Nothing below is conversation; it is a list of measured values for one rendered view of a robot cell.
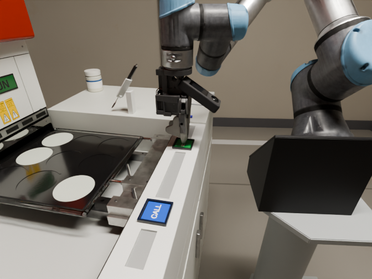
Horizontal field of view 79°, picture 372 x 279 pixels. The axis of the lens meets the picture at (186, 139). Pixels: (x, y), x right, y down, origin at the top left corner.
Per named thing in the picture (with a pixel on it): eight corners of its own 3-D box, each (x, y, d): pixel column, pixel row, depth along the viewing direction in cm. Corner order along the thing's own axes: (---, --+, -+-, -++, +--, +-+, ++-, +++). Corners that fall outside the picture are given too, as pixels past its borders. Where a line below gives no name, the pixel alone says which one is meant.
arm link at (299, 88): (322, 121, 69) (317, 81, 72) (358, 103, 56) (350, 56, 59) (284, 118, 68) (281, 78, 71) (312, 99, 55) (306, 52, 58)
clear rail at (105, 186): (80, 218, 51) (78, 213, 50) (140, 138, 83) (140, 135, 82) (86, 219, 51) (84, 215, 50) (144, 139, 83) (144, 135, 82)
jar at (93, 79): (85, 92, 107) (80, 71, 102) (93, 87, 113) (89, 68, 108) (98, 92, 106) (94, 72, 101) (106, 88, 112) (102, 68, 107)
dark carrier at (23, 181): (-38, 191, 58) (-39, 189, 58) (55, 130, 87) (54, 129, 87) (82, 211, 52) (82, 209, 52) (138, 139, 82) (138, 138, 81)
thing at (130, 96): (118, 113, 84) (112, 77, 78) (123, 109, 88) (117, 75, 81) (133, 114, 83) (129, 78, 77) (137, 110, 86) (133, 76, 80)
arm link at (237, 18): (232, 31, 60) (192, 31, 59) (247, -6, 49) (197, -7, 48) (237, 56, 58) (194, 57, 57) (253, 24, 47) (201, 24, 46)
